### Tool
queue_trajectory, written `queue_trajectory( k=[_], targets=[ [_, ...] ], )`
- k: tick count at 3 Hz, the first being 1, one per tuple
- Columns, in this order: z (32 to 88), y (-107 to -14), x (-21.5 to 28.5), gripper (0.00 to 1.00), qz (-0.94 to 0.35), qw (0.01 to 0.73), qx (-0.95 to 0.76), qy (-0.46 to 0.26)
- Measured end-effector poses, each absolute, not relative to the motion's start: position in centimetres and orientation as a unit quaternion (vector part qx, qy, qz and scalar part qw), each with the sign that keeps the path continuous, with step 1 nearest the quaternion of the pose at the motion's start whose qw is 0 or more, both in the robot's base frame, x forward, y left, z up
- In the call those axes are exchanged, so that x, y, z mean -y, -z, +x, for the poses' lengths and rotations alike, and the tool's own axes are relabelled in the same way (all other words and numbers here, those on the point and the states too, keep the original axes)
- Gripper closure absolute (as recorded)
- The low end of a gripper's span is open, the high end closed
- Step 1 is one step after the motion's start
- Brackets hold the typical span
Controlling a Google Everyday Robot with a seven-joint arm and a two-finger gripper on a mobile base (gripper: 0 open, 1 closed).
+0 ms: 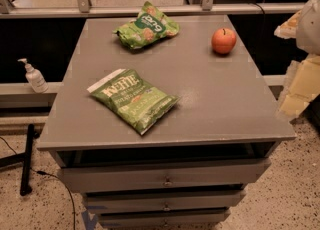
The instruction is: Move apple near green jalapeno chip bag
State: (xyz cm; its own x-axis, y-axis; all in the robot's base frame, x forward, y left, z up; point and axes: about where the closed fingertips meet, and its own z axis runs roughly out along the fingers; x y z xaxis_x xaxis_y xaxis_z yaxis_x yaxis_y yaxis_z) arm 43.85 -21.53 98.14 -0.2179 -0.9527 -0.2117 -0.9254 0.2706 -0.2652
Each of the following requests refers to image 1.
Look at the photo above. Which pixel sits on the black metal stand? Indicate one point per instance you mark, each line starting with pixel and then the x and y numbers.
pixel 23 158

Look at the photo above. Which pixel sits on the middle grey drawer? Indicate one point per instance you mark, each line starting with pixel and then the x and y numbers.
pixel 167 200

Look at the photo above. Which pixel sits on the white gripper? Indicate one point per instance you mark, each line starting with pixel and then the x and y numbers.
pixel 309 27

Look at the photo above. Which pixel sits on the top grey drawer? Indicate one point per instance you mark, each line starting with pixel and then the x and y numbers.
pixel 158 176

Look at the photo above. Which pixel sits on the bottom grey drawer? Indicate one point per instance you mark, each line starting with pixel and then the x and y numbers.
pixel 142 219

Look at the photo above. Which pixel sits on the grey drawer cabinet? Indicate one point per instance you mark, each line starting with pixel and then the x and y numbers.
pixel 166 135

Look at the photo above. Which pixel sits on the red apple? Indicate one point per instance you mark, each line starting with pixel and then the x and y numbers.
pixel 223 40

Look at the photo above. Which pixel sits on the green Kettle jalapeno chip bag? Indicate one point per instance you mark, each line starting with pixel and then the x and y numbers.
pixel 133 99

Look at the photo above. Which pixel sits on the grey drawer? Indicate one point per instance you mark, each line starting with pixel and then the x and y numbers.
pixel 142 219
pixel 167 200
pixel 158 176

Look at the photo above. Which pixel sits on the white pump sanitizer bottle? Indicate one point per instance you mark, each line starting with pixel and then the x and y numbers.
pixel 34 77

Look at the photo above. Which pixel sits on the green snack bag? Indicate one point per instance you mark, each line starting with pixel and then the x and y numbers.
pixel 150 26

